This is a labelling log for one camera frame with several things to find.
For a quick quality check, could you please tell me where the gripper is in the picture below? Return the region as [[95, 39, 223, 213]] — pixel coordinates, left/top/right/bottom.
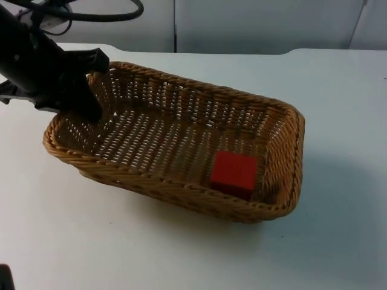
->
[[33, 47, 110, 123]]

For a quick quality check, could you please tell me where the brown wicker basket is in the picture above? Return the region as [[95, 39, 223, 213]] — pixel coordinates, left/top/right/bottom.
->
[[42, 61, 306, 225]]

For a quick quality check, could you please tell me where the red cube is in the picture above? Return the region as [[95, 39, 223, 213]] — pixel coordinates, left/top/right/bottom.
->
[[209, 151, 258, 201]]

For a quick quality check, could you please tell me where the thin black cable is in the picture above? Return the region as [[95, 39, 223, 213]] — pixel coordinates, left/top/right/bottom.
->
[[42, 17, 74, 36]]

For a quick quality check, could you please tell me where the thick black cable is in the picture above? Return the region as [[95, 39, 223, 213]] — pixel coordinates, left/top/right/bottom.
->
[[45, 0, 145, 24]]

